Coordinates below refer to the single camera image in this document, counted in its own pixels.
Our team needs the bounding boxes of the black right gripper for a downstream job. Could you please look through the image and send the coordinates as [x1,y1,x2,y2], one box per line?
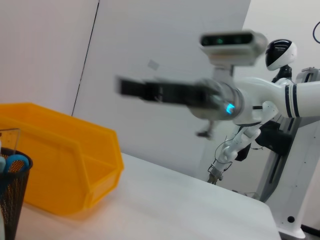
[115,75,222,114]

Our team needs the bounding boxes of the transparent plastic ruler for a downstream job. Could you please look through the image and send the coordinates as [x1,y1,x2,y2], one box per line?
[0,128,21,151]

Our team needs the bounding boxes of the blue sheathed scissors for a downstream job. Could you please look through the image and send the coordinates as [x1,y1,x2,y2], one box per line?
[0,149,30,175]

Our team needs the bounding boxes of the black mesh pen holder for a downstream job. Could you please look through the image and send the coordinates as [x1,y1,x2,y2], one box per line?
[0,147,34,240]

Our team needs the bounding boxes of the yellow plastic storage bin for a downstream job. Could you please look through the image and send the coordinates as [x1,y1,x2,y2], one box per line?
[0,102,125,216]

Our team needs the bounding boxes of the white humanoid robot on stand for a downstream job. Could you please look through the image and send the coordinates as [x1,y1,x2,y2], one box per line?
[206,38,320,240]

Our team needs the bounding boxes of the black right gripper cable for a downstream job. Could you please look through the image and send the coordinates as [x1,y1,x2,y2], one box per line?
[195,119,216,140]

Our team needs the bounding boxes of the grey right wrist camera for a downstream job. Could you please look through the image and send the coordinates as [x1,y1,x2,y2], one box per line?
[199,29,269,67]

